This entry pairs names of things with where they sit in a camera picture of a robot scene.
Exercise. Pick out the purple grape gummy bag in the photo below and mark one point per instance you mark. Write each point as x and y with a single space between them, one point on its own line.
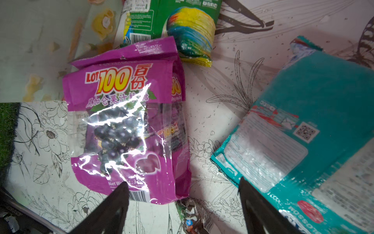
126 122

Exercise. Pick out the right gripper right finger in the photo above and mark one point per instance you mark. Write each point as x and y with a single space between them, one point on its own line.
259 215

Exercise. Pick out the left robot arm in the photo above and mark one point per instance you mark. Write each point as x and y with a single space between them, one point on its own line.
17 219

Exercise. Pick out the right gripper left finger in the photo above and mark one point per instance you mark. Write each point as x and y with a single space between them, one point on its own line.
109 217

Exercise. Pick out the white paper bag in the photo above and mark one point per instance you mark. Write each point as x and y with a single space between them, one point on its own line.
40 39

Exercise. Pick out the green rainbow snack bag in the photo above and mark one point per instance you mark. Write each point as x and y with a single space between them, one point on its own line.
192 24

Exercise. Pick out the green artificial grass mat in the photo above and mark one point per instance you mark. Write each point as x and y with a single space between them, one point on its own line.
9 122

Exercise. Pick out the teal mint candy bag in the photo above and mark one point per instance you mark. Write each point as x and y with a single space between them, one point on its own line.
307 143

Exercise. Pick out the dark M&M's chocolate packet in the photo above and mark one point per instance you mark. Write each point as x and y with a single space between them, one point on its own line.
194 218

